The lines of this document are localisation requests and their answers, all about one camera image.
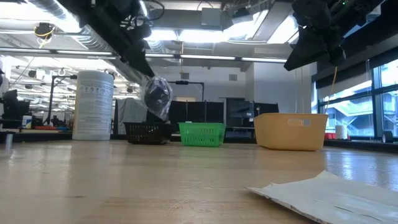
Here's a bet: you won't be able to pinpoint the black office equipment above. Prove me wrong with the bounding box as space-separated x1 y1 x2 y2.
0 89 31 130

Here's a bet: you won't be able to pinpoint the white plastic tub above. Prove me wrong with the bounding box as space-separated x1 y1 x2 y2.
21 114 34 130

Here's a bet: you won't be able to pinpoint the black partition panels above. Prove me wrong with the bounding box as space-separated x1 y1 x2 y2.
146 100 225 124

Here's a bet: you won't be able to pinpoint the yellow coiled ceiling cable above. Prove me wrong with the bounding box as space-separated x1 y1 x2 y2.
33 22 57 49

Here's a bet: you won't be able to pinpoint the black overhead camera rig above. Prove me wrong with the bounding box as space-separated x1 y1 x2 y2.
167 80 205 102

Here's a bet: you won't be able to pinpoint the grey ceiling box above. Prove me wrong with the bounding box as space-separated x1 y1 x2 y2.
200 7 223 27

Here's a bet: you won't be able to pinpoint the clear bag black round item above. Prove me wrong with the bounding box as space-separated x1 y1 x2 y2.
141 75 174 122

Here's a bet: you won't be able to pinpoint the yellow hanging cable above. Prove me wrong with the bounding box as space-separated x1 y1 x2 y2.
328 65 340 104

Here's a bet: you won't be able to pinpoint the long ceiling light bar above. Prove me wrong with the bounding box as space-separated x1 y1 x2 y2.
144 52 289 64

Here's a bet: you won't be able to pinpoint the black tripod stand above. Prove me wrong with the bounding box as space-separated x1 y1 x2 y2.
43 73 78 126

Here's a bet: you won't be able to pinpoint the black plastic basket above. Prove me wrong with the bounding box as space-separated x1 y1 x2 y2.
123 121 175 146

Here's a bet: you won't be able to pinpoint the black tape roll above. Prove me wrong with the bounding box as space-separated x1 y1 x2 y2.
381 130 394 144

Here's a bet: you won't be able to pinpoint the yellow plastic basket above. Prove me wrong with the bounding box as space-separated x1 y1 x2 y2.
252 112 330 152

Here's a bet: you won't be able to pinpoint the black monitor desk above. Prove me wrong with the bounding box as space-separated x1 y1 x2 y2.
226 98 280 139

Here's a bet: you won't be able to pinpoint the green plastic basket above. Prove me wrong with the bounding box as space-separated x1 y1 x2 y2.
177 121 228 148

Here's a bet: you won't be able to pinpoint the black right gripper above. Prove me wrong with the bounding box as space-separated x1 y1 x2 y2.
283 0 347 72

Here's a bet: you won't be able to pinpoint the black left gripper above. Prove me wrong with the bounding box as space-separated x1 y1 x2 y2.
114 0 155 78

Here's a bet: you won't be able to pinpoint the white paper towel roll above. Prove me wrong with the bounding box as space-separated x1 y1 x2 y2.
335 124 349 141

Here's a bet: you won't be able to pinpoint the white wipes canister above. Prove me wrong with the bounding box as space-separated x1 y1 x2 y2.
72 70 115 141

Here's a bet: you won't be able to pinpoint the white paper packet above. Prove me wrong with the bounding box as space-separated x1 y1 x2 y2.
244 169 398 224

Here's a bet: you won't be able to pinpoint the grey cloth cover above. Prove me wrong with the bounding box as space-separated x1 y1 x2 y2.
116 98 150 136

